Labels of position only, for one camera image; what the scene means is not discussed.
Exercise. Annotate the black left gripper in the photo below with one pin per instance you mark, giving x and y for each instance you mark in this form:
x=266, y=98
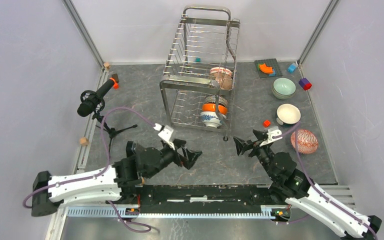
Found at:
x=190, y=156

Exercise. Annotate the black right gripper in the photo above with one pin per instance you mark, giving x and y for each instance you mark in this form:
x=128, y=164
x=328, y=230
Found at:
x=242, y=146

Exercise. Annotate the blue zigzag patterned bowl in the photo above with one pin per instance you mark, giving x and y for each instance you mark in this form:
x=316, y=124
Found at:
x=306, y=141

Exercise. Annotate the pale green ceramic bowl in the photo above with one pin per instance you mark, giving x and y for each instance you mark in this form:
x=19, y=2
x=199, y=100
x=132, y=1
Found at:
x=281, y=96

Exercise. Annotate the steel two-tier dish rack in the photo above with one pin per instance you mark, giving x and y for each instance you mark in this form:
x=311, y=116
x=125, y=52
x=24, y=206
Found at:
x=210, y=33

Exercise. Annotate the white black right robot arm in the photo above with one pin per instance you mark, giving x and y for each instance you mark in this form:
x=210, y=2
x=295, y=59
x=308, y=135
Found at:
x=294, y=187

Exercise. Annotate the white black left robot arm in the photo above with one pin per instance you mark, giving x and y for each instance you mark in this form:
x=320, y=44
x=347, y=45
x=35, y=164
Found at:
x=111, y=183

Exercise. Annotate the orange red small cube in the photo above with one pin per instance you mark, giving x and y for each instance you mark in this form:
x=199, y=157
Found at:
x=266, y=123

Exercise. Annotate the blue white porcelain bowl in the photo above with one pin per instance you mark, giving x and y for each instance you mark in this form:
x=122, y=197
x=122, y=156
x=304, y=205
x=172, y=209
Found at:
x=210, y=119

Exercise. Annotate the orange bowl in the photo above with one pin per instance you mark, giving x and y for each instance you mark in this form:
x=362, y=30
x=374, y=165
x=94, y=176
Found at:
x=211, y=107

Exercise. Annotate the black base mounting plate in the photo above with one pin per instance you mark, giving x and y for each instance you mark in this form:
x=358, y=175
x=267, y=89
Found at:
x=201, y=199

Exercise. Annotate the black clear-top container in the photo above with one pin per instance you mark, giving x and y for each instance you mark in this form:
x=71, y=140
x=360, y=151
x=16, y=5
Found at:
x=131, y=148

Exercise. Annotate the brown patterned bowl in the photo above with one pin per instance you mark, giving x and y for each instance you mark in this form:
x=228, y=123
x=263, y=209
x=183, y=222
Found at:
x=225, y=81

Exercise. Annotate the orange curved block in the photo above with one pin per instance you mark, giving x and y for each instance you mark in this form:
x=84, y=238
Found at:
x=266, y=69

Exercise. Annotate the purple red block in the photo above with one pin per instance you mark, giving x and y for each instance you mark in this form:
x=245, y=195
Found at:
x=305, y=84

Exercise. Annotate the red white patterned bowl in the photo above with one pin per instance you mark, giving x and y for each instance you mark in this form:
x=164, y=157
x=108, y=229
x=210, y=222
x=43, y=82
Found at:
x=221, y=70

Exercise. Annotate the grey building baseplate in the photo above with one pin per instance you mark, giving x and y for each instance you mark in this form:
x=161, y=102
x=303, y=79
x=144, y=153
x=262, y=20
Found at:
x=272, y=62

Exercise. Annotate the light blue block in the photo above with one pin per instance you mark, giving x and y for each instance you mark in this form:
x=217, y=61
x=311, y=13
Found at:
x=292, y=67

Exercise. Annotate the black microphone on tripod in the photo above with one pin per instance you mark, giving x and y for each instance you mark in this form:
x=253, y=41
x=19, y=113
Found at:
x=92, y=102

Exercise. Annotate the wooden cube back corner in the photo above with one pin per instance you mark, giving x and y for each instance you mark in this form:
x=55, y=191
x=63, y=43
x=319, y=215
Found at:
x=106, y=65

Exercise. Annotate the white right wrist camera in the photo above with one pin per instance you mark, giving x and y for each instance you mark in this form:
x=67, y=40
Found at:
x=271, y=135

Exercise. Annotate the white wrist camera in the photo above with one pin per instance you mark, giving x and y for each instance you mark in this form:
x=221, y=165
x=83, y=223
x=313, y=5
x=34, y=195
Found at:
x=271, y=135
x=166, y=133

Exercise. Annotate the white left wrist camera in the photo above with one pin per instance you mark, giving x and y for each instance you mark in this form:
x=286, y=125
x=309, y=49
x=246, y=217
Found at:
x=166, y=133

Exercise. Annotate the wooden cube left rail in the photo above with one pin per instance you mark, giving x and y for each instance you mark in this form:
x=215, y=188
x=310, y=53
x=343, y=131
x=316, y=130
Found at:
x=83, y=141

